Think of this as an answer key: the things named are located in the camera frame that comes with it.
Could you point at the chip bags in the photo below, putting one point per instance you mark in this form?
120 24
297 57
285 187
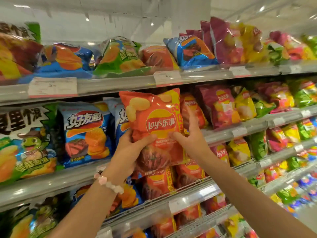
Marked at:
271 173
284 193

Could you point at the person's left hand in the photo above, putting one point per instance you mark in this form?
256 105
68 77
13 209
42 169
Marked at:
126 158

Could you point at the person's left forearm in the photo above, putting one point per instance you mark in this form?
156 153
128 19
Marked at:
81 213

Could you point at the person's right hand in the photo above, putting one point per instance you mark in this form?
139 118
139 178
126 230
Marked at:
195 146

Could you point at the white price tag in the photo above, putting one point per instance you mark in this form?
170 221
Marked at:
100 168
52 87
295 68
278 121
104 233
239 71
168 78
239 132
265 163
178 205
299 148
305 114

